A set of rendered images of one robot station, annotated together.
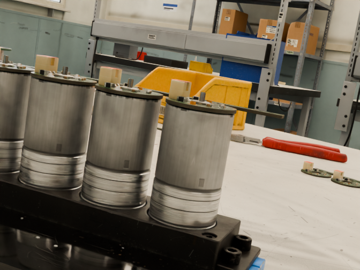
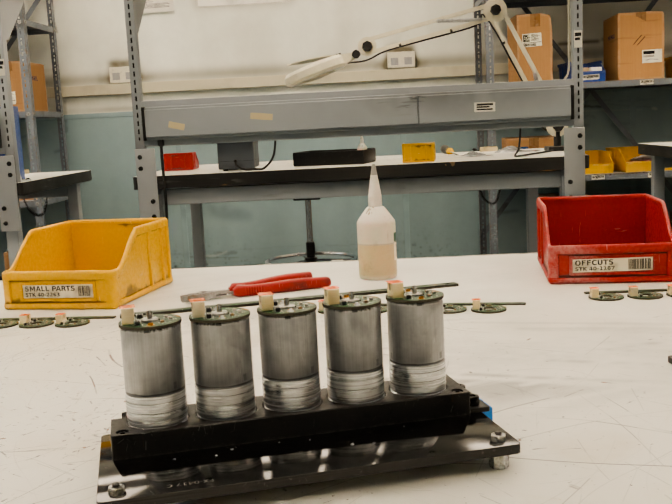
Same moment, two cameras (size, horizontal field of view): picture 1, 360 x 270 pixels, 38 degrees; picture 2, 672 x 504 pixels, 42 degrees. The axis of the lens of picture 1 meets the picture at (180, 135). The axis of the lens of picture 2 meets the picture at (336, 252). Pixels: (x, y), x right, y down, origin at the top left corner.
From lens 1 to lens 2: 0.26 m
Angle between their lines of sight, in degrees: 32
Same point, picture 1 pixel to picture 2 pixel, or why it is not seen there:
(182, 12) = not seen: outside the picture
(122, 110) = (369, 320)
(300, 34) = (15, 81)
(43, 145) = (301, 372)
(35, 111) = (286, 345)
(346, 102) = (148, 179)
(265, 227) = not seen: hidden behind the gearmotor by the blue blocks
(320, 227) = not seen: hidden behind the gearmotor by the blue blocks
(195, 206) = (440, 373)
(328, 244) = (456, 372)
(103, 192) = (366, 391)
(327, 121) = (99, 211)
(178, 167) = (424, 349)
